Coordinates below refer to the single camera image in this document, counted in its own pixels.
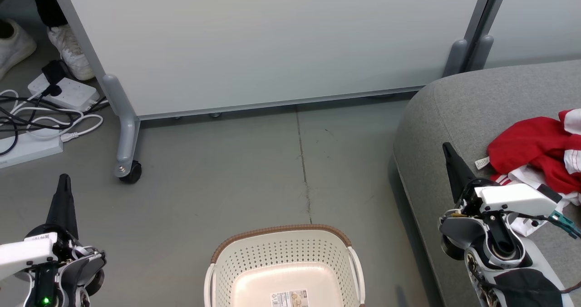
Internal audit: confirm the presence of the white partition panel grey frame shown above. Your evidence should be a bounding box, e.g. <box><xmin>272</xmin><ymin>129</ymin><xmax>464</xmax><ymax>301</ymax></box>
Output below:
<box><xmin>470</xmin><ymin>0</ymin><xmax>581</xmax><ymax>71</ymax></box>

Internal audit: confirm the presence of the long white power strip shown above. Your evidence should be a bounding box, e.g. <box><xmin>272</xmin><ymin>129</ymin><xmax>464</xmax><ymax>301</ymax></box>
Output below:
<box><xmin>0</xmin><ymin>134</ymin><xmax>64</xmax><ymax>169</ymax></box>

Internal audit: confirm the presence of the black cable bundle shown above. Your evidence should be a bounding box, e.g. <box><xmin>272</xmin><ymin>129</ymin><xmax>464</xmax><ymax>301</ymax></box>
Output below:
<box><xmin>0</xmin><ymin>94</ymin><xmax>109</xmax><ymax>156</ymax></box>

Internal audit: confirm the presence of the cream perforated laundry basket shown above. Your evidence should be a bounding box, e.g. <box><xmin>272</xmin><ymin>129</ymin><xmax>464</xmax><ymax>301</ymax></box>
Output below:
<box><xmin>203</xmin><ymin>224</ymin><xmax>366</xmax><ymax>307</ymax></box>

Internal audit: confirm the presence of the dark trouser leg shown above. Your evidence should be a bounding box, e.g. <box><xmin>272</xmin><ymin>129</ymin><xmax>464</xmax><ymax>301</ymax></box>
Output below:
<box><xmin>22</xmin><ymin>0</ymin><xmax>69</xmax><ymax>29</ymax></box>

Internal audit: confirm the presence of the black plug adapter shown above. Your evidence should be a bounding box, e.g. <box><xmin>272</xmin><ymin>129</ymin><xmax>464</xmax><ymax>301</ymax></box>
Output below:
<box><xmin>41</xmin><ymin>60</ymin><xmax>71</xmax><ymax>97</ymax></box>

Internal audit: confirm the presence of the paper label sticker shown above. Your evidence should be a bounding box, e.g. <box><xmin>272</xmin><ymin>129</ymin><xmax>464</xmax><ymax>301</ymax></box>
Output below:
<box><xmin>271</xmin><ymin>289</ymin><xmax>310</xmax><ymax>307</ymax></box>

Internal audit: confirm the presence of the white power strip with plugs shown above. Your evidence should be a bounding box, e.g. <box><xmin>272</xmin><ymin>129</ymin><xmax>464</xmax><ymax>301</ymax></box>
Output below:
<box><xmin>28</xmin><ymin>73</ymin><xmax>101</xmax><ymax>113</ymax></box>

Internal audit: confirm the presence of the white sneaker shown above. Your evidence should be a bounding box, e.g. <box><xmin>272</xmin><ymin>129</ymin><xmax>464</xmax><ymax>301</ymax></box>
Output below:
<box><xmin>0</xmin><ymin>19</ymin><xmax>38</xmax><ymax>81</ymax></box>
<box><xmin>47</xmin><ymin>24</ymin><xmax>96</xmax><ymax>81</ymax></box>

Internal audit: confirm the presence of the large white partition panel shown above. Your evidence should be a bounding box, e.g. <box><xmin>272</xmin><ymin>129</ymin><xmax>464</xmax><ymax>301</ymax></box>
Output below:
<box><xmin>45</xmin><ymin>0</ymin><xmax>497</xmax><ymax>178</ymax></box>

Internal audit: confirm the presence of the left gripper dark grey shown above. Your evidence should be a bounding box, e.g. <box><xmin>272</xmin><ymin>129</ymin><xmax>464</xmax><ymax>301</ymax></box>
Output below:
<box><xmin>25</xmin><ymin>174</ymin><xmax>82</xmax><ymax>260</ymax></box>

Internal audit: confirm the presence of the white cable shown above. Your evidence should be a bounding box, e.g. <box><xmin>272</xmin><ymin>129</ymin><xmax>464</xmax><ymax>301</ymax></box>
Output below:
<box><xmin>0</xmin><ymin>89</ymin><xmax>104</xmax><ymax>143</ymax></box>

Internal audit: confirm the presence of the black cable teal connector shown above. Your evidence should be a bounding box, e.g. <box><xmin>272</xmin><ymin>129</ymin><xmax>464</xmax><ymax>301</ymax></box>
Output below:
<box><xmin>513</xmin><ymin>209</ymin><xmax>581</xmax><ymax>240</ymax></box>

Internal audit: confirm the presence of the black caster wheel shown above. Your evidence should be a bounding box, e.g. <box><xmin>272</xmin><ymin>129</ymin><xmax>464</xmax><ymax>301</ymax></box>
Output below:
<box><xmin>119</xmin><ymin>160</ymin><xmax>143</xmax><ymax>184</ymax></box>

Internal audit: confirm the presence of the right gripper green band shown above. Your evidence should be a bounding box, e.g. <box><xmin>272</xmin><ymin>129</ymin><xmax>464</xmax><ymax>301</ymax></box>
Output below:
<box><xmin>443</xmin><ymin>142</ymin><xmax>500</xmax><ymax>218</ymax></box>

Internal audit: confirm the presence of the grey fabric sofa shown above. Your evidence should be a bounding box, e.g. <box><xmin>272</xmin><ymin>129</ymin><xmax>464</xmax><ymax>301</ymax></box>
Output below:
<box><xmin>393</xmin><ymin>59</ymin><xmax>581</xmax><ymax>307</ymax></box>

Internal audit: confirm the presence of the red clothing item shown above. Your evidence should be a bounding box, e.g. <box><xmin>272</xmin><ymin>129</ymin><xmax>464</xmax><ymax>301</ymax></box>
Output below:
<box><xmin>487</xmin><ymin>109</ymin><xmax>581</xmax><ymax>194</ymax></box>

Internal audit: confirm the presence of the white red striped garment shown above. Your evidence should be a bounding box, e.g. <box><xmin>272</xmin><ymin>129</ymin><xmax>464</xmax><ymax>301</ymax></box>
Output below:
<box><xmin>492</xmin><ymin>109</ymin><xmax>581</xmax><ymax>238</ymax></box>

